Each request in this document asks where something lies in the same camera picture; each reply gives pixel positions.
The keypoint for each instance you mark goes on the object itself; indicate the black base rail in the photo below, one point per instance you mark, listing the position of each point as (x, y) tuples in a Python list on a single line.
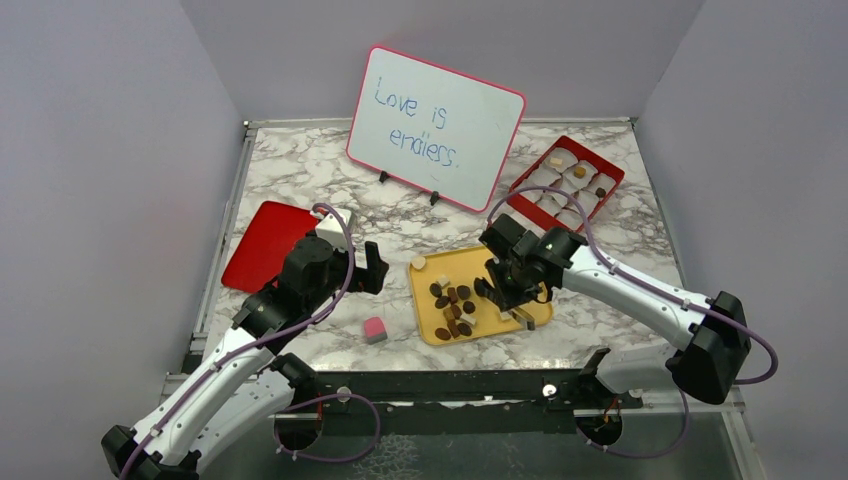
[(355, 403)]

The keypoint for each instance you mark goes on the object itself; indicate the yellow plastic tray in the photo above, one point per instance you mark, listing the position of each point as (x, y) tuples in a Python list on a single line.
[(462, 267)]

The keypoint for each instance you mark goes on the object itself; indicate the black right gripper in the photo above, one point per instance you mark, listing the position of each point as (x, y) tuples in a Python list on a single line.
[(509, 297)]

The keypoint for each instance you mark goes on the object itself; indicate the pink-framed whiteboard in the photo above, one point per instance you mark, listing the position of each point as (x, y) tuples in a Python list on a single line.
[(436, 129)]

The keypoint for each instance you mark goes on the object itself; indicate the dark oval chocolate front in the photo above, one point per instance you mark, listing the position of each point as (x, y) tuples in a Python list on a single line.
[(443, 334)]

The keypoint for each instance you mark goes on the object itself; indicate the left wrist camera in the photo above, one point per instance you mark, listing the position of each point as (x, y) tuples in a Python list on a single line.
[(329, 229)]

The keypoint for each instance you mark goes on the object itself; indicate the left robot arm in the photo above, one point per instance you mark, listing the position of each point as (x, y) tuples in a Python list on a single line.
[(249, 375)]

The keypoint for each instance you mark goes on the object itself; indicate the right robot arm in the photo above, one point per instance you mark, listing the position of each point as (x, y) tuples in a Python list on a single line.
[(705, 342)]

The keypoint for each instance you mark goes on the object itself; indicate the pink whiteboard eraser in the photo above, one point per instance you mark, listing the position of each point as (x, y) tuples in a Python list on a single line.
[(374, 330)]

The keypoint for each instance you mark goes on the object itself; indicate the red box lid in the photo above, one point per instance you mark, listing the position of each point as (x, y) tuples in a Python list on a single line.
[(269, 237)]

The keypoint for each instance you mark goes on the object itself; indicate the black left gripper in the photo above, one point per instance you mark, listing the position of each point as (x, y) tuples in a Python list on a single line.
[(368, 279)]

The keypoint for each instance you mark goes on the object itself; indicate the white heart chocolate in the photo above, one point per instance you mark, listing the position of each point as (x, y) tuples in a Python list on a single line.
[(418, 263)]

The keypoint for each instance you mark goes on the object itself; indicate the red chocolate box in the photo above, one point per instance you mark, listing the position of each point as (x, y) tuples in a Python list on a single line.
[(549, 195)]

